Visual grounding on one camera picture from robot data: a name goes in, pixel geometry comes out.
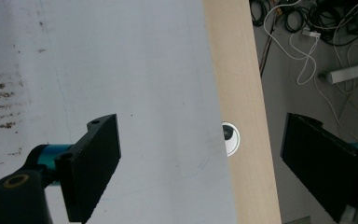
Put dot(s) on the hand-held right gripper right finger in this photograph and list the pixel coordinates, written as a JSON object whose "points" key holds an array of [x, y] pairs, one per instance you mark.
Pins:
{"points": [[323, 161]]}

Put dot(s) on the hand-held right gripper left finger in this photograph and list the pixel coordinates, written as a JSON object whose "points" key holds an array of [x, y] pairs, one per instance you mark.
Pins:
{"points": [[88, 165]]}

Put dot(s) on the grey metal bar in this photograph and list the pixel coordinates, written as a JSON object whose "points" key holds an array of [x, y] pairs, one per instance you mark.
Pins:
{"points": [[351, 73]]}

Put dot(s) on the white plug adapter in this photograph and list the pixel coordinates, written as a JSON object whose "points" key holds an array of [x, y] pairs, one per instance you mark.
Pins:
{"points": [[310, 32]]}

